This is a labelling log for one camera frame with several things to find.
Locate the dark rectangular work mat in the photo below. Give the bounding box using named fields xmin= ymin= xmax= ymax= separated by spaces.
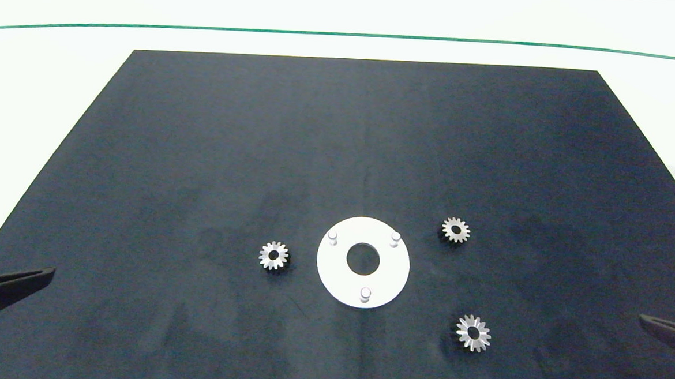
xmin=0 ymin=39 xmax=675 ymax=379

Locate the round white pin plate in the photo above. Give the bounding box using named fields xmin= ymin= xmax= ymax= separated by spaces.
xmin=314 ymin=214 xmax=413 ymax=312

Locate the small steel planetary gear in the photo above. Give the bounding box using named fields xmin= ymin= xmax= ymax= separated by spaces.
xmin=257 ymin=241 xmax=292 ymax=273
xmin=440 ymin=216 xmax=473 ymax=245
xmin=455 ymin=313 xmax=493 ymax=354

